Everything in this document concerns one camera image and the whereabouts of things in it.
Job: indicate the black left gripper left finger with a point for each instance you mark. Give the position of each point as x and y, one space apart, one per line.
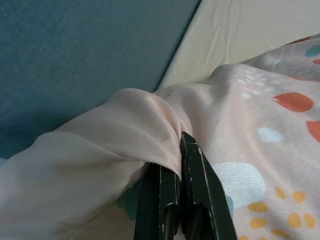
157 205

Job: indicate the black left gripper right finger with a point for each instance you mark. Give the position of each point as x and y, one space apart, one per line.
205 200

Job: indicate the pink patterned pillow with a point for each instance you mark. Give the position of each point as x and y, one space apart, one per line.
75 175

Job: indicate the teal upholstered headboard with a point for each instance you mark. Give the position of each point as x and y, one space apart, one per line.
75 62

